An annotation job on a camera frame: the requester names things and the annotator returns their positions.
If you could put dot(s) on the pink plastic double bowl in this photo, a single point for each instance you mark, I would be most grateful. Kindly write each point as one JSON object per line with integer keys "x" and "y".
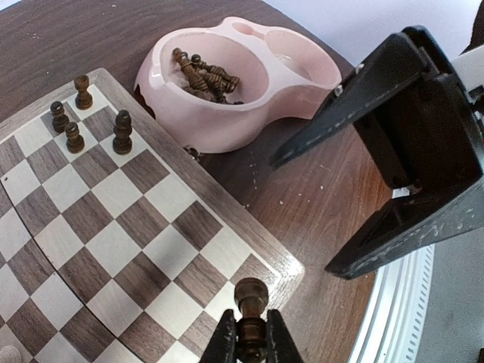
{"x": 282, "y": 74}

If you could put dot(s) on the dark pawn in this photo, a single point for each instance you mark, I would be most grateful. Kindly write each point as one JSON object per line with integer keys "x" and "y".
{"x": 59, "y": 119}

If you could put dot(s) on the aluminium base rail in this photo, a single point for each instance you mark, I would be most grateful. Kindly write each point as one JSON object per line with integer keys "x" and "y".
{"x": 394, "y": 320}

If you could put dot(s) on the dark chess pieces pile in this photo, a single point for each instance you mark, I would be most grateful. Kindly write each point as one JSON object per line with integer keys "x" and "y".
{"x": 208, "y": 82}

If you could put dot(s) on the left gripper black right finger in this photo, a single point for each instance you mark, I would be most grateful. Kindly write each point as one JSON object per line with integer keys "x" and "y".
{"x": 280, "y": 346}

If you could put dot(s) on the dark chess piece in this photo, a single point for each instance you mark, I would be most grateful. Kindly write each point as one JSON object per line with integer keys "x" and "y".
{"x": 75, "y": 141}
{"x": 83, "y": 100}
{"x": 251, "y": 297}
{"x": 122, "y": 143}

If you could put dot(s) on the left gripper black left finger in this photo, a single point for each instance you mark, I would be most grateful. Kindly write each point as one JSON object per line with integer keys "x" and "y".
{"x": 221, "y": 347}

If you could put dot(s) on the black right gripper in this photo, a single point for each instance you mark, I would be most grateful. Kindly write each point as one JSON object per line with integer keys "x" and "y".
{"x": 418, "y": 121}

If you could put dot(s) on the wooden chess board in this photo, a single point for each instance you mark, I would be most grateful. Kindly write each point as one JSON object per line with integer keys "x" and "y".
{"x": 119, "y": 258}

